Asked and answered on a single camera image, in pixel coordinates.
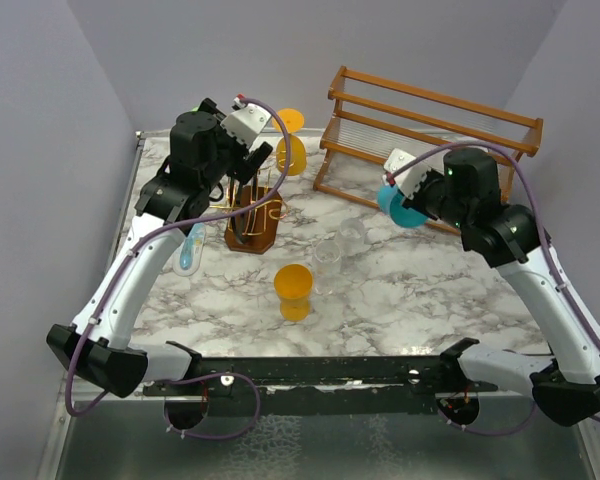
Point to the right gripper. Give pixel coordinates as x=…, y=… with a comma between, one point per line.
x=415, y=202

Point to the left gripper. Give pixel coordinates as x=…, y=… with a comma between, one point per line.
x=243, y=168

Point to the blue plastic wine glass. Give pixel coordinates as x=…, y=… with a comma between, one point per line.
x=397, y=205

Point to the orange wine glass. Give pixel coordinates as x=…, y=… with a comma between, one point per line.
x=294, y=122
x=293, y=285

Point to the orange wine glass front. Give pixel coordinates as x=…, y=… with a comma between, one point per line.
x=293, y=285

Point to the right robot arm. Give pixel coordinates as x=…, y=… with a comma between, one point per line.
x=512, y=240

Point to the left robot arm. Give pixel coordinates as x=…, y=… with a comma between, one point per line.
x=96, y=346

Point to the clear wine glass rear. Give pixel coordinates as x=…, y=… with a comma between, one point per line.
x=351, y=237

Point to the clear wine glass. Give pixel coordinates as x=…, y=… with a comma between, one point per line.
x=326, y=260
x=351, y=237

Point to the wooden shelf rack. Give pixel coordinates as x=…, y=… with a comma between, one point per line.
x=368, y=129

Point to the clear wine glass front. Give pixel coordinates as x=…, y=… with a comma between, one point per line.
x=326, y=260

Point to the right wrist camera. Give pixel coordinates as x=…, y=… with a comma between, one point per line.
x=409, y=182

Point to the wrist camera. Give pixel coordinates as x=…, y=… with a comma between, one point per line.
x=409, y=182
x=246, y=122

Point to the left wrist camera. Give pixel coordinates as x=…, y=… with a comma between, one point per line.
x=246, y=122

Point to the gold wire wine glass rack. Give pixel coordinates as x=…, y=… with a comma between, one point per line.
x=255, y=231

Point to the black mounting rail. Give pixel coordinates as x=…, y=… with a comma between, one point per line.
x=304, y=386

